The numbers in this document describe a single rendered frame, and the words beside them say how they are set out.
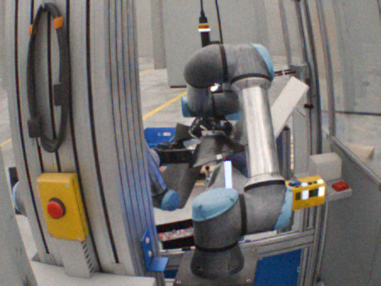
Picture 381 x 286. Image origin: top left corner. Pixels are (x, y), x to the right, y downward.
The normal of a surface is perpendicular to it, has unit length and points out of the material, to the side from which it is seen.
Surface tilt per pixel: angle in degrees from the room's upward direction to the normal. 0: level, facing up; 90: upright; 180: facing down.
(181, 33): 90
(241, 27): 90
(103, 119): 90
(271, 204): 58
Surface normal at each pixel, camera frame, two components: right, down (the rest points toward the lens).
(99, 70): -0.15, 0.29
